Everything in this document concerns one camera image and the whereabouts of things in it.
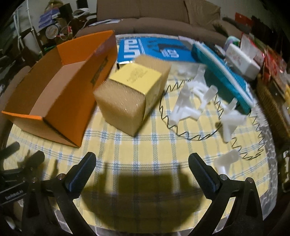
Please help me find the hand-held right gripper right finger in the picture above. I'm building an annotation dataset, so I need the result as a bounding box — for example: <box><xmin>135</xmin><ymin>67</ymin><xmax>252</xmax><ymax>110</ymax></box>
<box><xmin>188</xmin><ymin>153</ymin><xmax>264</xmax><ymax>236</ymax></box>

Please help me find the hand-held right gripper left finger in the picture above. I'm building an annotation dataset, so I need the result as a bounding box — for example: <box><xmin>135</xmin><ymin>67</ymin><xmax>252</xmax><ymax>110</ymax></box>
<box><xmin>21</xmin><ymin>152</ymin><xmax>98</xmax><ymax>236</ymax></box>

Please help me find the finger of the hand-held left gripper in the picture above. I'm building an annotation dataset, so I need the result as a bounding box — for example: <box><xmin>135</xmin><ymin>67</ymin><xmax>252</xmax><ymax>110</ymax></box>
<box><xmin>0</xmin><ymin>143</ymin><xmax>20</xmax><ymax>164</ymax></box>
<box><xmin>19</xmin><ymin>150</ymin><xmax>45</xmax><ymax>180</ymax></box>

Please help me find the black wire spring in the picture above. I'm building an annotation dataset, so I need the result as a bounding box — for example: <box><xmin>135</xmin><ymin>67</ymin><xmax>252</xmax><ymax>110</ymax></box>
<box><xmin>159</xmin><ymin>77</ymin><xmax>265</xmax><ymax>160</ymax></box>

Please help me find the orange cardboard box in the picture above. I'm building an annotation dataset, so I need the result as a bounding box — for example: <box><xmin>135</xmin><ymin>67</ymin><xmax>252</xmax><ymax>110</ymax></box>
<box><xmin>1</xmin><ymin>30</ymin><xmax>118</xmax><ymax>148</ymax></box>

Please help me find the pile of white pipe connectors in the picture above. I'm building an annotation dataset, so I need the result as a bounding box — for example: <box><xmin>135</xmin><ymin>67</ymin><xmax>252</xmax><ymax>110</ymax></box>
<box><xmin>171</xmin><ymin>65</ymin><xmax>247</xmax><ymax>175</ymax></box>

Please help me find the tan box with yellow face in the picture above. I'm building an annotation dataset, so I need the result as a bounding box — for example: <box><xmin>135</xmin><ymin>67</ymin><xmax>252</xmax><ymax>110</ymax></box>
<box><xmin>93</xmin><ymin>54</ymin><xmax>172</xmax><ymax>137</ymax></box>

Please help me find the long teal box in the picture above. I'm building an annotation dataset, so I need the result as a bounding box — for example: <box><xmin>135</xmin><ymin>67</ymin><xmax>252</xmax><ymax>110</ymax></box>
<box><xmin>191</xmin><ymin>43</ymin><xmax>255</xmax><ymax>115</ymax></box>

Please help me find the blue printed silver box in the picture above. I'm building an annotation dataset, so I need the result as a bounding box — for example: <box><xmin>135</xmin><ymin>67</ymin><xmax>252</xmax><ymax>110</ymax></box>
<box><xmin>117</xmin><ymin>37</ymin><xmax>197</xmax><ymax>65</ymax></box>

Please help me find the yellow checked tablecloth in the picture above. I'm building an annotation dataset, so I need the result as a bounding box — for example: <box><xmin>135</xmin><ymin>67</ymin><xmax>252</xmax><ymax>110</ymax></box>
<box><xmin>5</xmin><ymin>61</ymin><xmax>276</xmax><ymax>228</ymax></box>

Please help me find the wicker basket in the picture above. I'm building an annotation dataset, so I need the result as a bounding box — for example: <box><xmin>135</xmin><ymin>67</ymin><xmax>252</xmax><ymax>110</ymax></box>
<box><xmin>256</xmin><ymin>75</ymin><xmax>290</xmax><ymax>146</ymax></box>

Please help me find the white tissue box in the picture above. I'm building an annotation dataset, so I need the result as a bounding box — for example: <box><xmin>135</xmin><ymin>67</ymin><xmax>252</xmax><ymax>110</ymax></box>
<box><xmin>225</xmin><ymin>43</ymin><xmax>261</xmax><ymax>80</ymax></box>

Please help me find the black remote control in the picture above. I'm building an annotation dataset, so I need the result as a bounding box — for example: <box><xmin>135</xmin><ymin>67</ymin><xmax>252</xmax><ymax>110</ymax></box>
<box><xmin>207</xmin><ymin>42</ymin><xmax>227</xmax><ymax>57</ymax></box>

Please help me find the pile of red packets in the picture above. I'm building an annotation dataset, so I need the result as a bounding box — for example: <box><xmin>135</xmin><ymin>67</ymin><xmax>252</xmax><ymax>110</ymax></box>
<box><xmin>260</xmin><ymin>45</ymin><xmax>287</xmax><ymax>84</ymax></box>

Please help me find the red and white plastic bag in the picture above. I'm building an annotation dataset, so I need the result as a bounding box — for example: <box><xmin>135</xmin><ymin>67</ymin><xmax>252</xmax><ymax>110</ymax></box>
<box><xmin>240</xmin><ymin>34</ymin><xmax>259</xmax><ymax>55</ymax></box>

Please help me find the purple and green round container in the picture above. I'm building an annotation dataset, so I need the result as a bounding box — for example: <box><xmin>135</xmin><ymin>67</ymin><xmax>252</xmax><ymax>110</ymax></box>
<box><xmin>227</xmin><ymin>35</ymin><xmax>241</xmax><ymax>49</ymax></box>

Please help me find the white paper sheet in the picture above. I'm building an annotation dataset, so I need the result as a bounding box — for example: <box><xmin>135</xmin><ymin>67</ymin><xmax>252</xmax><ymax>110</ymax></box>
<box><xmin>89</xmin><ymin>19</ymin><xmax>121</xmax><ymax>26</ymax></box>

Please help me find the brown sofa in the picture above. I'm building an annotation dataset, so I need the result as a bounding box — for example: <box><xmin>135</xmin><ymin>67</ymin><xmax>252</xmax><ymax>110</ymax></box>
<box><xmin>75</xmin><ymin>0</ymin><xmax>229</xmax><ymax>40</ymax></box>

